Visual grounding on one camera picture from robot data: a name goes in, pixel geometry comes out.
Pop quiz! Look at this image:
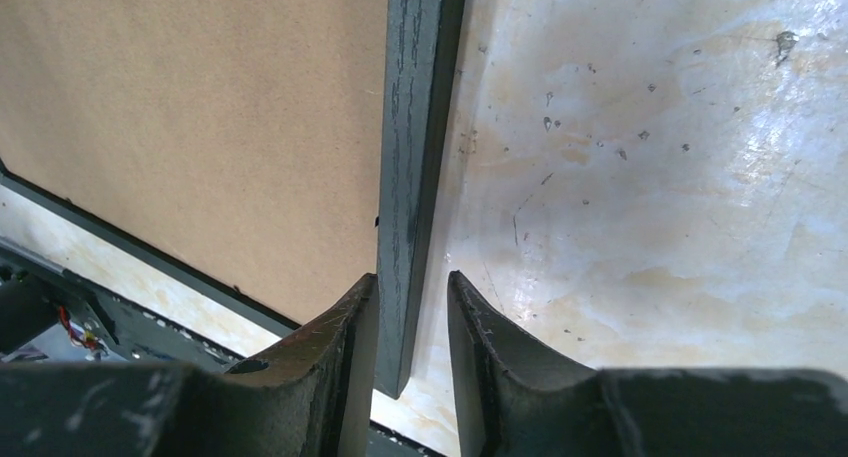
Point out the black picture frame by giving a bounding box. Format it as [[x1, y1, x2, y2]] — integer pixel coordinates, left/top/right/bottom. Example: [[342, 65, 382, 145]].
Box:
[[1, 0, 465, 399]]

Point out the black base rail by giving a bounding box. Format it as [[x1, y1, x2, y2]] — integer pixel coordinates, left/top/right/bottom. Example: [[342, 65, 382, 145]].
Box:
[[1, 244, 430, 456]]

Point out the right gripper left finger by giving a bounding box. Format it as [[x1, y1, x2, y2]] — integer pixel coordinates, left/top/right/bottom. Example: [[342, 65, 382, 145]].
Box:
[[1, 274, 378, 456]]

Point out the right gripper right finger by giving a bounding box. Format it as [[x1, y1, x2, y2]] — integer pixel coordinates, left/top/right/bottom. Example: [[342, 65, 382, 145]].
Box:
[[447, 271, 847, 456]]

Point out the brown cardboard backing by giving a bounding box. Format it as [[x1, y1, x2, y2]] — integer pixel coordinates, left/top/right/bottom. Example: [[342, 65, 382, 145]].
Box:
[[1, 0, 387, 322]]

